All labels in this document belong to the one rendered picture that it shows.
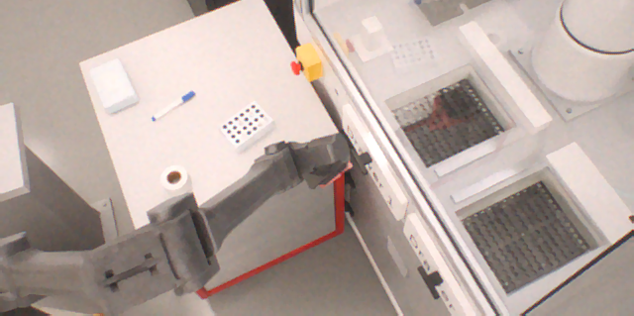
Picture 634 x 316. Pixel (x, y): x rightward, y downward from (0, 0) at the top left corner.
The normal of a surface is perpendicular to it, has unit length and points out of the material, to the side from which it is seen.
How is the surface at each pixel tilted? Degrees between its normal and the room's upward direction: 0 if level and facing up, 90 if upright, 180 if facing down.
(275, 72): 0
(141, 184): 0
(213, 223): 69
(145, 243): 38
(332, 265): 0
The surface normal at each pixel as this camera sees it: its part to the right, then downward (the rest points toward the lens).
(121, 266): 0.42, -0.04
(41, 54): -0.04, -0.47
